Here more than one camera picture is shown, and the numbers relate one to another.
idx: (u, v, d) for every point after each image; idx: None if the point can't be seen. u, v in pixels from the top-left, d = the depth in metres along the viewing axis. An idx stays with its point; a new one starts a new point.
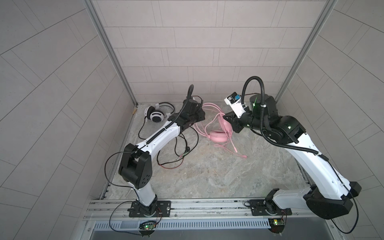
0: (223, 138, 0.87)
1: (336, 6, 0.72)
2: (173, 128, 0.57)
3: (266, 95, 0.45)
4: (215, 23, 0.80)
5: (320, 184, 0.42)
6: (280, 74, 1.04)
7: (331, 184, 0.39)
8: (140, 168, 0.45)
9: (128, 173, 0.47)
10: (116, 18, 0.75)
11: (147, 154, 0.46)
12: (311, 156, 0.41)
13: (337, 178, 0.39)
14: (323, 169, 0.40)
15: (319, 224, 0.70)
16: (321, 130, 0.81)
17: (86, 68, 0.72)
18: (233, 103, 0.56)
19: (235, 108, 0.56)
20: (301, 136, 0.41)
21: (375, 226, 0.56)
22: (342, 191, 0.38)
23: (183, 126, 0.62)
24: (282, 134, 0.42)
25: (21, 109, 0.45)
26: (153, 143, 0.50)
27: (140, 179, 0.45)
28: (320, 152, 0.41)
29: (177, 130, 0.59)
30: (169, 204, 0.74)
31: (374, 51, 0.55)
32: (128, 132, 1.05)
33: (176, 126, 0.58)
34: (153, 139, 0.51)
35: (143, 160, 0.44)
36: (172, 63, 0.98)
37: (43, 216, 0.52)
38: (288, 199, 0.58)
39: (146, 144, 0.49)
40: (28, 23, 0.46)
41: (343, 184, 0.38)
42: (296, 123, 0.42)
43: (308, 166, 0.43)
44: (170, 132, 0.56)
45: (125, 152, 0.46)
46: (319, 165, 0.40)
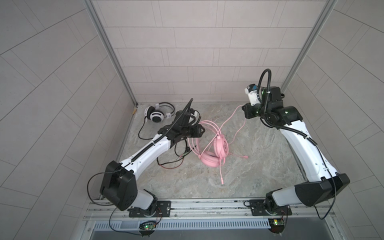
0: (213, 164, 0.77)
1: (336, 6, 0.72)
2: (162, 143, 0.54)
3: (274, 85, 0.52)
4: (215, 23, 0.80)
5: (307, 169, 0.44)
6: (280, 74, 1.04)
7: (314, 165, 0.43)
8: (123, 189, 0.41)
9: (109, 194, 0.44)
10: (116, 18, 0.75)
11: (131, 174, 0.43)
12: (299, 137, 0.46)
13: (322, 162, 0.42)
14: (309, 150, 0.44)
15: (319, 224, 0.70)
16: (321, 130, 0.81)
17: (86, 68, 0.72)
18: (249, 91, 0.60)
19: (251, 97, 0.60)
20: (296, 121, 0.48)
21: (375, 226, 0.56)
22: (324, 174, 0.40)
23: (175, 140, 0.58)
24: (279, 118, 0.50)
25: (21, 109, 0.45)
26: (139, 161, 0.46)
27: (124, 201, 0.42)
28: (309, 136, 0.45)
29: (168, 144, 0.55)
30: (169, 204, 0.74)
31: (374, 51, 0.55)
32: (128, 132, 1.05)
33: (166, 140, 0.55)
34: (139, 155, 0.48)
35: (126, 181, 0.41)
36: (172, 64, 0.98)
37: (43, 216, 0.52)
38: (283, 192, 0.60)
39: (131, 162, 0.45)
40: (28, 24, 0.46)
41: (327, 169, 0.41)
42: (294, 111, 0.49)
43: (297, 148, 0.48)
44: (159, 147, 0.52)
45: (107, 172, 0.43)
46: (306, 145, 0.44)
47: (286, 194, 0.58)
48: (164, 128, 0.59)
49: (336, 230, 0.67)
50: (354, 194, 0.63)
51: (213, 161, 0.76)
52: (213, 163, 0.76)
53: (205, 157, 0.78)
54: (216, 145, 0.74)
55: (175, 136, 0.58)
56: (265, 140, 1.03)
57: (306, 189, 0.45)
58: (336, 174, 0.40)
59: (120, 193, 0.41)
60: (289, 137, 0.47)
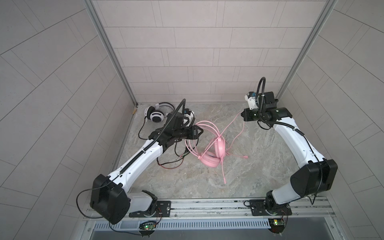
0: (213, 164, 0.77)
1: (336, 6, 0.72)
2: (153, 150, 0.51)
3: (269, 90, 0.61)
4: (215, 23, 0.80)
5: (298, 157, 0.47)
6: (280, 74, 1.04)
7: (302, 151, 0.47)
8: (111, 204, 0.39)
9: (99, 209, 0.42)
10: (116, 18, 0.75)
11: (119, 188, 0.41)
12: (288, 130, 0.52)
13: (310, 149, 0.46)
14: (297, 140, 0.49)
15: (319, 224, 0.70)
16: (321, 130, 0.81)
17: (86, 68, 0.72)
18: (249, 98, 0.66)
19: (250, 103, 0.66)
20: (286, 117, 0.55)
21: (374, 226, 0.56)
22: (311, 158, 0.44)
23: (167, 143, 0.55)
24: (271, 116, 0.58)
25: (21, 109, 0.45)
26: (128, 172, 0.44)
27: (114, 215, 0.40)
28: (297, 127, 0.52)
29: (160, 150, 0.53)
30: (169, 204, 0.74)
31: (374, 51, 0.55)
32: (128, 132, 1.05)
33: (157, 146, 0.52)
34: (128, 167, 0.45)
35: (114, 196, 0.39)
36: (172, 64, 0.98)
37: (43, 216, 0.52)
38: (282, 188, 0.60)
39: (119, 175, 0.43)
40: (28, 23, 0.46)
41: (314, 154, 0.45)
42: (285, 111, 0.57)
43: (288, 140, 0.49)
44: (150, 154, 0.50)
45: (95, 186, 0.40)
46: (294, 136, 0.50)
47: (286, 190, 0.58)
48: (155, 132, 0.56)
49: (336, 230, 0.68)
50: (354, 194, 0.63)
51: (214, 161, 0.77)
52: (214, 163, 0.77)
53: (206, 158, 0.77)
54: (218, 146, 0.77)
55: (167, 140, 0.55)
56: (265, 140, 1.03)
57: (298, 177, 0.47)
58: (323, 159, 0.44)
59: (109, 207, 0.40)
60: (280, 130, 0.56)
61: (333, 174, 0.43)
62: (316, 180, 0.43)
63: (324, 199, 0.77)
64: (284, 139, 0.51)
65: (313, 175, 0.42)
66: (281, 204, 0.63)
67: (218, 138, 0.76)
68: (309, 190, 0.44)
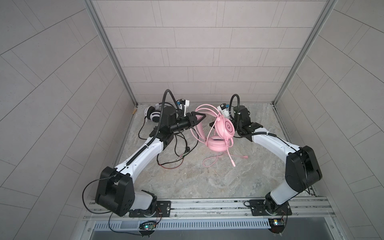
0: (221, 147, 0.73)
1: (337, 6, 0.72)
2: (155, 145, 0.54)
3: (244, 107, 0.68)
4: (215, 23, 0.80)
5: (280, 155, 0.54)
6: (280, 75, 1.04)
7: (281, 148, 0.52)
8: (120, 193, 0.41)
9: (107, 200, 0.43)
10: (116, 18, 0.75)
11: (127, 177, 0.43)
12: (263, 136, 0.59)
13: (286, 144, 0.51)
14: (272, 140, 0.55)
15: (319, 224, 0.70)
16: (321, 130, 0.81)
17: (86, 68, 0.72)
18: (223, 109, 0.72)
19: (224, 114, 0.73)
20: (258, 128, 0.63)
21: (374, 226, 0.56)
22: (288, 150, 0.49)
23: (167, 141, 0.59)
24: (247, 131, 0.65)
25: (21, 108, 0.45)
26: (134, 164, 0.47)
27: (122, 206, 0.41)
28: (268, 132, 0.60)
29: (161, 146, 0.56)
30: (169, 204, 0.74)
31: (375, 51, 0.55)
32: (128, 132, 1.05)
33: (158, 142, 0.55)
34: (134, 159, 0.48)
35: (123, 184, 0.41)
36: (172, 64, 0.98)
37: (43, 216, 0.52)
38: (278, 187, 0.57)
39: (126, 166, 0.45)
40: (28, 24, 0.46)
41: (291, 147, 0.50)
42: (259, 126, 0.64)
43: (266, 144, 0.59)
44: (153, 149, 0.53)
45: (103, 178, 0.42)
46: (269, 138, 0.57)
47: (283, 189, 0.59)
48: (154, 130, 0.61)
49: (336, 230, 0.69)
50: (354, 194, 0.63)
51: (220, 145, 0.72)
52: (222, 147, 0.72)
53: (212, 143, 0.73)
54: (218, 128, 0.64)
55: (166, 137, 0.59)
56: None
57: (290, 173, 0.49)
58: (299, 148, 0.49)
59: (118, 198, 0.41)
60: (257, 138, 0.62)
61: (315, 158, 0.47)
62: (303, 167, 0.45)
63: (324, 199, 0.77)
64: (263, 145, 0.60)
65: (297, 162, 0.45)
66: (281, 203, 0.62)
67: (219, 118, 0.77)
68: (303, 180, 0.45)
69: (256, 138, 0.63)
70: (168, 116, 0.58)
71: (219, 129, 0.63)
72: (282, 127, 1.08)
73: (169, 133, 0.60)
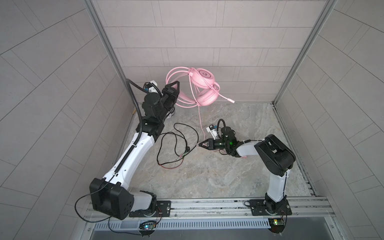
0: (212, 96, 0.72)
1: (336, 6, 0.72)
2: (144, 142, 0.49)
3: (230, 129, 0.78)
4: (215, 23, 0.80)
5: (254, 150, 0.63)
6: (280, 75, 1.04)
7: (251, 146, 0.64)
8: (115, 202, 0.38)
9: (104, 209, 0.42)
10: (115, 17, 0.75)
11: (119, 187, 0.40)
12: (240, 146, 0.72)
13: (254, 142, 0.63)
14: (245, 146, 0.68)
15: (319, 224, 0.70)
16: (321, 130, 0.81)
17: (86, 68, 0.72)
18: (211, 130, 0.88)
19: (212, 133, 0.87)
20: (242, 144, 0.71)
21: (374, 227, 0.56)
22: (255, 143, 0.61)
23: (157, 132, 0.53)
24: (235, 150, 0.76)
25: (21, 109, 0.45)
26: (123, 170, 0.43)
27: (120, 212, 0.40)
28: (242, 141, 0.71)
29: (151, 140, 0.52)
30: (169, 204, 0.74)
31: (375, 51, 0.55)
32: (128, 131, 1.06)
33: (147, 137, 0.50)
34: (123, 164, 0.44)
35: (115, 195, 0.38)
36: (172, 63, 0.98)
37: (43, 216, 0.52)
38: (271, 182, 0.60)
39: (115, 174, 0.42)
40: (28, 23, 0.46)
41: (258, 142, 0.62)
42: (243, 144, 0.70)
43: (245, 152, 0.70)
44: (142, 146, 0.48)
45: (93, 191, 0.39)
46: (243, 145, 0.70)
47: (275, 182, 0.60)
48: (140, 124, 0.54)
49: (336, 230, 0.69)
50: (354, 194, 0.63)
51: (211, 95, 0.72)
52: (214, 95, 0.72)
53: (203, 100, 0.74)
54: (197, 81, 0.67)
55: (155, 129, 0.53)
56: None
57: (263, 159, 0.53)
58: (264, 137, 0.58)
59: (114, 206, 0.39)
60: (240, 150, 0.72)
61: (279, 141, 0.56)
62: (269, 151, 0.53)
63: (324, 199, 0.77)
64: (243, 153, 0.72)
65: (263, 148, 0.54)
66: (281, 199, 0.63)
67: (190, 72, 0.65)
68: (273, 160, 0.52)
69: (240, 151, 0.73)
70: (151, 107, 0.49)
71: (199, 80, 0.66)
72: (282, 127, 1.09)
73: (158, 123, 0.54)
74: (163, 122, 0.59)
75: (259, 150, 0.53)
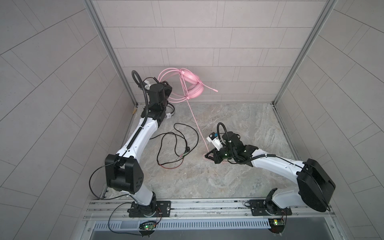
0: (199, 90, 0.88)
1: (336, 6, 0.72)
2: (150, 124, 0.54)
3: (232, 132, 0.67)
4: (215, 24, 0.80)
5: (285, 175, 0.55)
6: (280, 75, 1.04)
7: (285, 168, 0.50)
8: (129, 174, 0.43)
9: (119, 183, 0.45)
10: (116, 18, 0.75)
11: (132, 159, 0.44)
12: (263, 158, 0.56)
13: (289, 163, 0.49)
14: (274, 163, 0.53)
15: (319, 224, 0.70)
16: (321, 130, 0.81)
17: (86, 68, 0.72)
18: (213, 139, 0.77)
19: (215, 144, 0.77)
20: (254, 152, 0.60)
21: (375, 227, 0.56)
22: (296, 169, 0.47)
23: (160, 118, 0.59)
24: (245, 157, 0.62)
25: (21, 109, 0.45)
26: (135, 146, 0.48)
27: (134, 184, 0.44)
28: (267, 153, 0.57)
29: (155, 125, 0.57)
30: (169, 204, 0.74)
31: (374, 51, 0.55)
32: (128, 131, 1.06)
33: (152, 121, 0.55)
34: (133, 142, 0.48)
35: (130, 166, 0.42)
36: (172, 63, 0.98)
37: (43, 216, 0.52)
38: (284, 197, 0.59)
39: (127, 149, 0.46)
40: (28, 23, 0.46)
41: (295, 165, 0.48)
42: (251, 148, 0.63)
43: (270, 167, 0.55)
44: (148, 128, 0.53)
45: (108, 165, 0.43)
46: (271, 160, 0.54)
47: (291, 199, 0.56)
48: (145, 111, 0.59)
49: (336, 230, 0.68)
50: (354, 194, 0.63)
51: (198, 88, 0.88)
52: (200, 89, 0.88)
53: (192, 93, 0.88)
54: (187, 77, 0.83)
55: (158, 115, 0.59)
56: (265, 140, 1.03)
57: (303, 193, 0.46)
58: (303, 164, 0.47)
59: (128, 178, 0.44)
60: (257, 162, 0.59)
61: (322, 171, 0.45)
62: (316, 186, 0.42)
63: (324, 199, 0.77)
64: (266, 167, 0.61)
65: (310, 181, 0.42)
66: (285, 207, 0.61)
67: (181, 70, 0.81)
68: (321, 198, 0.42)
69: (255, 162, 0.59)
70: (155, 93, 0.57)
71: (189, 76, 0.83)
72: (282, 127, 1.09)
73: (160, 110, 0.60)
74: (165, 110, 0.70)
75: (303, 183, 0.44)
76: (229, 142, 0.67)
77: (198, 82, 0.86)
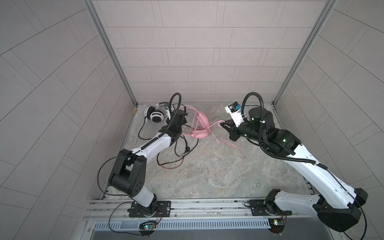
0: (205, 134, 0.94)
1: (337, 6, 0.72)
2: (165, 138, 0.60)
3: (266, 110, 0.46)
4: (215, 24, 0.80)
5: (325, 194, 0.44)
6: (280, 75, 1.04)
7: (336, 192, 0.40)
8: (134, 173, 0.44)
9: (120, 180, 0.46)
10: (116, 18, 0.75)
11: (142, 158, 0.46)
12: (309, 166, 0.42)
13: (341, 186, 0.39)
14: (323, 177, 0.41)
15: (319, 224, 0.70)
16: (321, 130, 0.81)
17: (86, 68, 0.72)
18: (233, 112, 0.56)
19: (235, 118, 0.58)
20: (297, 148, 0.43)
21: (375, 227, 0.56)
22: (348, 198, 0.38)
23: (174, 138, 0.65)
24: (279, 146, 0.44)
25: (21, 108, 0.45)
26: (147, 149, 0.52)
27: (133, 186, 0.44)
28: (318, 162, 0.42)
29: (169, 142, 0.62)
30: (169, 204, 0.74)
31: (374, 51, 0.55)
32: (128, 131, 1.06)
33: (167, 136, 0.61)
34: (147, 145, 0.53)
35: (138, 163, 0.45)
36: (172, 64, 0.98)
37: (43, 216, 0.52)
38: (292, 206, 0.58)
39: (140, 149, 0.50)
40: (28, 23, 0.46)
41: (347, 192, 0.39)
42: (290, 136, 0.45)
43: (310, 176, 0.44)
44: (163, 140, 0.58)
45: (119, 158, 0.46)
46: (319, 173, 0.41)
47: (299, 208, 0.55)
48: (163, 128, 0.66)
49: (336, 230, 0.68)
50: None
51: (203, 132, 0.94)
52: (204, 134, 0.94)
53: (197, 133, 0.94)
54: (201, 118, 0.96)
55: (173, 135, 0.65)
56: None
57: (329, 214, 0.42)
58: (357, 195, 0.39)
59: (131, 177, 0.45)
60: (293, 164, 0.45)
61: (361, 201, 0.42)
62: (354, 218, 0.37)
63: None
64: (300, 172, 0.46)
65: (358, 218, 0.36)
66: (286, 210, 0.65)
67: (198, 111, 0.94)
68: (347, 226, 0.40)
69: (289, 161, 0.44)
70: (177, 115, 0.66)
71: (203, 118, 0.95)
72: (282, 127, 1.09)
73: (176, 131, 0.67)
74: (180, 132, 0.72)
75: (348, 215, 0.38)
76: (262, 123, 0.48)
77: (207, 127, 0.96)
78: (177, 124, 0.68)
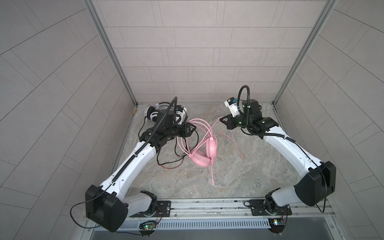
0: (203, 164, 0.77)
1: (337, 6, 0.72)
2: (145, 152, 0.49)
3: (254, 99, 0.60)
4: (215, 23, 0.80)
5: (296, 165, 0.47)
6: (280, 75, 1.04)
7: (299, 159, 0.46)
8: (107, 214, 0.38)
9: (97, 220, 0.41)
10: (116, 18, 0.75)
11: (113, 197, 0.39)
12: (279, 139, 0.52)
13: (306, 155, 0.46)
14: (290, 148, 0.49)
15: (319, 224, 0.70)
16: (321, 130, 0.81)
17: (86, 68, 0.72)
18: (230, 105, 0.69)
19: (232, 109, 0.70)
20: (274, 127, 0.55)
21: (374, 226, 0.56)
22: (309, 164, 0.44)
23: (160, 143, 0.53)
24: (259, 127, 0.57)
25: (21, 108, 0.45)
26: (121, 179, 0.43)
27: (112, 224, 0.39)
28: (286, 135, 0.52)
29: (153, 152, 0.52)
30: (169, 204, 0.74)
31: (375, 51, 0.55)
32: (128, 132, 1.05)
33: (149, 148, 0.50)
34: (121, 173, 0.44)
35: (108, 206, 0.38)
36: (172, 64, 0.98)
37: (43, 215, 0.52)
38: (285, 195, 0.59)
39: (112, 183, 0.42)
40: (28, 23, 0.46)
41: (311, 160, 0.44)
42: (271, 121, 0.57)
43: (283, 150, 0.52)
44: (142, 157, 0.48)
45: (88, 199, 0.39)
46: (287, 144, 0.50)
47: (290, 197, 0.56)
48: (146, 132, 0.54)
49: (336, 230, 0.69)
50: (354, 194, 0.63)
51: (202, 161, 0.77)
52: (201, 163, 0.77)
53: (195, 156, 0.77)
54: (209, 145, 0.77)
55: (158, 140, 0.53)
56: None
57: (301, 188, 0.46)
58: (320, 162, 0.44)
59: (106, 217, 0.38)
60: (269, 139, 0.56)
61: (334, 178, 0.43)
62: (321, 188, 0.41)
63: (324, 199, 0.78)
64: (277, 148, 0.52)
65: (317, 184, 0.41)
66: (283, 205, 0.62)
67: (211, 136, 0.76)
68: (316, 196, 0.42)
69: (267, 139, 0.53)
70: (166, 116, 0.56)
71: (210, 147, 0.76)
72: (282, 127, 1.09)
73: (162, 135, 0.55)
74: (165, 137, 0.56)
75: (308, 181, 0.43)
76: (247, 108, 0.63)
77: (211, 157, 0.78)
78: (165, 127, 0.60)
